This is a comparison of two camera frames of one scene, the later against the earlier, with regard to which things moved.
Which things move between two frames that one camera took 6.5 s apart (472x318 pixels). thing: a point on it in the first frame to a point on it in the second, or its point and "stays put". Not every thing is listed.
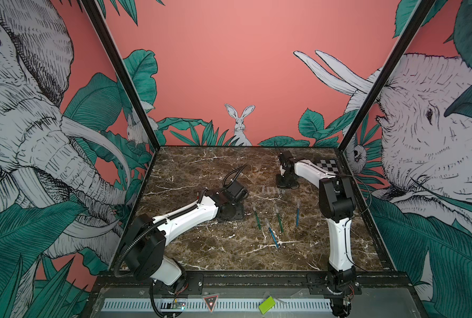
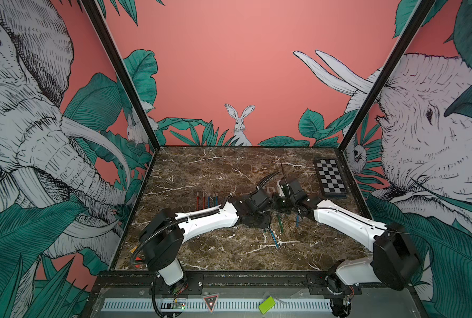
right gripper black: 280,183 to 276,199
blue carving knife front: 272,233 stays put
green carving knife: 279,218 stays put
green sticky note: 267,305 stays put
